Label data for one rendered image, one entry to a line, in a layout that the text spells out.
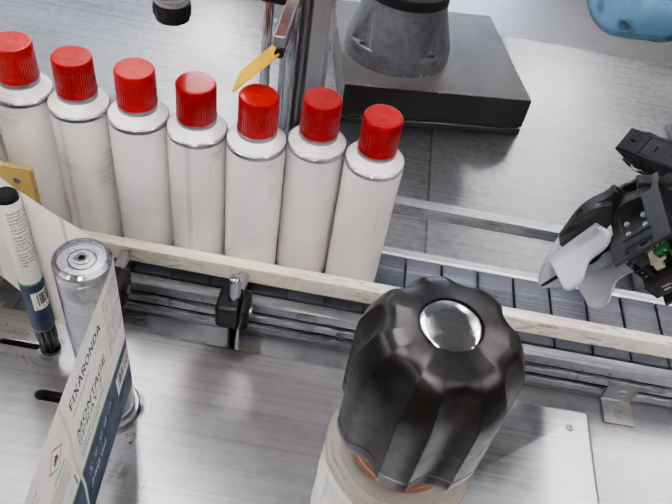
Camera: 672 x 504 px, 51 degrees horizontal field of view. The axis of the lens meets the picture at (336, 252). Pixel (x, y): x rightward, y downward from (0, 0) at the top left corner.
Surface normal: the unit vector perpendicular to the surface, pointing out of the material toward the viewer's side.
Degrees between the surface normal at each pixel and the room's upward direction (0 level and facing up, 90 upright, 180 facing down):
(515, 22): 0
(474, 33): 4
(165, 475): 0
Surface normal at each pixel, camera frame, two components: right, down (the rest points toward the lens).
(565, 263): -0.82, -0.47
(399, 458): -0.37, 0.65
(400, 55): 0.04, 0.44
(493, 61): 0.14, -0.72
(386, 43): -0.29, 0.36
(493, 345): 0.28, -0.55
